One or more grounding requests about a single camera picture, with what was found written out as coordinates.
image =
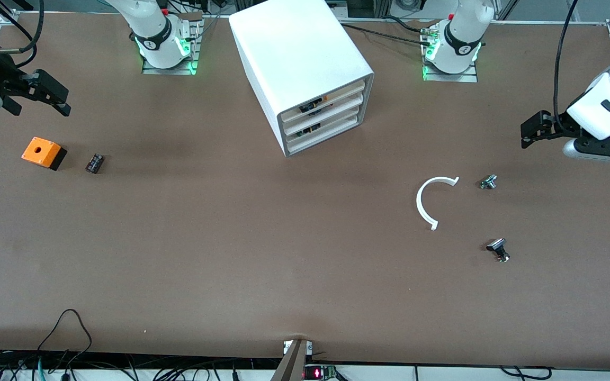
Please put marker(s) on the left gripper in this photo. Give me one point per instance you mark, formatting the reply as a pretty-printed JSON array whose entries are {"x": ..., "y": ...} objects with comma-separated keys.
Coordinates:
[{"x": 557, "y": 126}]

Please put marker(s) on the white drawer holding orange button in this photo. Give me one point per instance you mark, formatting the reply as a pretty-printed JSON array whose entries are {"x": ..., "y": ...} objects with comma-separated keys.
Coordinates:
[{"x": 344, "y": 90}]

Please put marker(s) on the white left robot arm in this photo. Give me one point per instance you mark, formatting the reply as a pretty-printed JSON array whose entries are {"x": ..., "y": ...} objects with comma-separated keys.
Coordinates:
[{"x": 464, "y": 37}]

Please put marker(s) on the metal base plate left arm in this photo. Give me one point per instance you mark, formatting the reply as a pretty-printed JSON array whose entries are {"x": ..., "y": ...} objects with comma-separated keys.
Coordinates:
[{"x": 464, "y": 78}]

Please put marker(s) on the metal base plate right arm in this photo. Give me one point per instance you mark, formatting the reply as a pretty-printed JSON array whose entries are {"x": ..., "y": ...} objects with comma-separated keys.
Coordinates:
[{"x": 151, "y": 71}]

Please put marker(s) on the small green silver button part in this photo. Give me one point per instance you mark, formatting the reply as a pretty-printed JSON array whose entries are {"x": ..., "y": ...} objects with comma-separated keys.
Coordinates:
[{"x": 488, "y": 182}]

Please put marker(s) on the white drawer cabinet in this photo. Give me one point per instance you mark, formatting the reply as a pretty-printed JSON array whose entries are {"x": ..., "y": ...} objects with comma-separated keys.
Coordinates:
[{"x": 294, "y": 47}]

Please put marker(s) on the orange box with black base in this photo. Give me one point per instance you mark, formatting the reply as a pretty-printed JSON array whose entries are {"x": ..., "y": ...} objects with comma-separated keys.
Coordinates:
[{"x": 40, "y": 151}]

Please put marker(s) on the small black terminal block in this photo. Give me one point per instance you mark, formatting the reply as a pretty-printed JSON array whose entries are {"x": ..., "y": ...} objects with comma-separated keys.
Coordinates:
[{"x": 95, "y": 163}]

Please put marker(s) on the black silver metal key part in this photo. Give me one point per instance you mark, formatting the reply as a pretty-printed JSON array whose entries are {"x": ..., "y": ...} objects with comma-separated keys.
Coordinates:
[{"x": 497, "y": 246}]

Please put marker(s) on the white curved plastic arc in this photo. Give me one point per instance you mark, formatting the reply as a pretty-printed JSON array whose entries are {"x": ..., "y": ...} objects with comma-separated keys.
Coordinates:
[{"x": 419, "y": 202}]

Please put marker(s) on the small black blue component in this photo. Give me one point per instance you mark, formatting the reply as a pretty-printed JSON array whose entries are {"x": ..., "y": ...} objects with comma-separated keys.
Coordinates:
[{"x": 313, "y": 128}]

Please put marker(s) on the circuit board with red display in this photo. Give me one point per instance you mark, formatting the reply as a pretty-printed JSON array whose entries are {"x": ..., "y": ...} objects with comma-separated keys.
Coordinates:
[{"x": 318, "y": 373}]

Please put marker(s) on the black right camera bracket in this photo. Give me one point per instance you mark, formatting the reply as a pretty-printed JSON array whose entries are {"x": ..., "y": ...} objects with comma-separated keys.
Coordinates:
[{"x": 12, "y": 106}]

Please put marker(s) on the small white bracket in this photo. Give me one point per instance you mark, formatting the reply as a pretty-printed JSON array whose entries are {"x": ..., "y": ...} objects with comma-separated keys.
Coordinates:
[{"x": 286, "y": 346}]

